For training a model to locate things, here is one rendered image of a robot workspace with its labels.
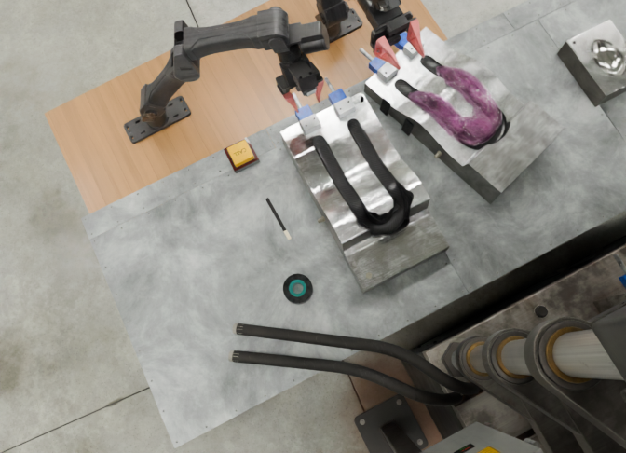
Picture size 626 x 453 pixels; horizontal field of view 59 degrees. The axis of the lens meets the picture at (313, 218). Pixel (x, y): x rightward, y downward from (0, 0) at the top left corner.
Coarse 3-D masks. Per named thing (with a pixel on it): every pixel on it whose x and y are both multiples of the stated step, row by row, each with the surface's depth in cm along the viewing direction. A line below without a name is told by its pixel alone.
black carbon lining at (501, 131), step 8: (424, 56) 164; (424, 64) 164; (432, 64) 164; (440, 64) 163; (432, 72) 163; (400, 80) 163; (400, 88) 163; (408, 88) 162; (504, 120) 156; (504, 128) 156; (496, 136) 156; (464, 144) 154; (480, 144) 155
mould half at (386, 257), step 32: (352, 96) 158; (288, 128) 157; (320, 128) 156; (320, 160) 154; (352, 160) 154; (384, 160) 153; (320, 192) 152; (384, 192) 147; (416, 192) 146; (352, 224) 144; (416, 224) 151; (352, 256) 150; (384, 256) 149; (416, 256) 149
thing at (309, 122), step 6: (294, 96) 159; (300, 108) 157; (306, 108) 157; (300, 114) 156; (306, 114) 156; (312, 114) 156; (300, 120) 154; (306, 120) 154; (312, 120) 154; (318, 120) 154; (300, 126) 157; (306, 126) 154; (312, 126) 154; (318, 126) 154; (306, 132) 155
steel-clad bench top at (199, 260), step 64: (576, 0) 173; (512, 64) 168; (384, 128) 165; (576, 128) 162; (192, 192) 163; (256, 192) 162; (448, 192) 159; (512, 192) 158; (576, 192) 157; (128, 256) 159; (192, 256) 158; (256, 256) 157; (320, 256) 156; (448, 256) 154; (512, 256) 154; (128, 320) 154; (192, 320) 153; (256, 320) 153; (320, 320) 152; (384, 320) 151; (192, 384) 149; (256, 384) 148
